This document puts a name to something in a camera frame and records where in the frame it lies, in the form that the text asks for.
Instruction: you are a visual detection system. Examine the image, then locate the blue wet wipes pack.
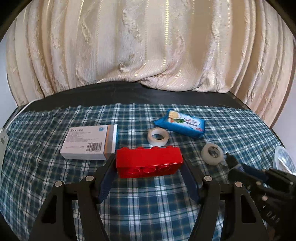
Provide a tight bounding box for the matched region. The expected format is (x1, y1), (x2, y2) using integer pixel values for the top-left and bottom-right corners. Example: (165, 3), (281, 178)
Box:
(154, 109), (206, 139)

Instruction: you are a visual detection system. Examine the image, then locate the small translucent tape roll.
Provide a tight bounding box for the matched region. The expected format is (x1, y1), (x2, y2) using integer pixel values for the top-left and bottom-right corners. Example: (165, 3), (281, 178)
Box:
(147, 128), (170, 147)

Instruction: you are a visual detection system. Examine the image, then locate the red toy brick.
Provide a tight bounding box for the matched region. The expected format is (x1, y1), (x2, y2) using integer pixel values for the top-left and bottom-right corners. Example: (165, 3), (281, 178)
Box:
(116, 146), (184, 178)

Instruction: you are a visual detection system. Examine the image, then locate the clear plastic storage bin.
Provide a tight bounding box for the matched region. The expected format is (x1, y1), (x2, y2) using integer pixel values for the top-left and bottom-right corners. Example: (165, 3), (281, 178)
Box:
(273, 146), (295, 175)

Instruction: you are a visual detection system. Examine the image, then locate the large white tape roll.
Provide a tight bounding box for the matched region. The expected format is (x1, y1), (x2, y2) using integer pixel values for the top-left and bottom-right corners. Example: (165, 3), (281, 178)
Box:
(201, 143), (224, 166)

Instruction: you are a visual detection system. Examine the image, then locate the blue plaid bed cloth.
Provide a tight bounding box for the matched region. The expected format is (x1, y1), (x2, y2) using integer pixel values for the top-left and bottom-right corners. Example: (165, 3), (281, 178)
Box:
(1, 104), (280, 240)

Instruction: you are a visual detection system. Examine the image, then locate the white blue medicine box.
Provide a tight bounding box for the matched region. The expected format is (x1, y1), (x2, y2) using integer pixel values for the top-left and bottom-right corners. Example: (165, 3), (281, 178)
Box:
(60, 125), (117, 160)

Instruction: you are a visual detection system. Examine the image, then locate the cream patterned curtain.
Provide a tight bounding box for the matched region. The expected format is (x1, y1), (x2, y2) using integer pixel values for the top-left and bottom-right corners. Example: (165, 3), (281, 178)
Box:
(6, 1), (295, 126)

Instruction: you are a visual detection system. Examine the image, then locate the black mattress edge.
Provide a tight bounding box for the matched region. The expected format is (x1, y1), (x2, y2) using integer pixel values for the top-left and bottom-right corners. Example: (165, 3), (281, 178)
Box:
(4, 81), (249, 123)

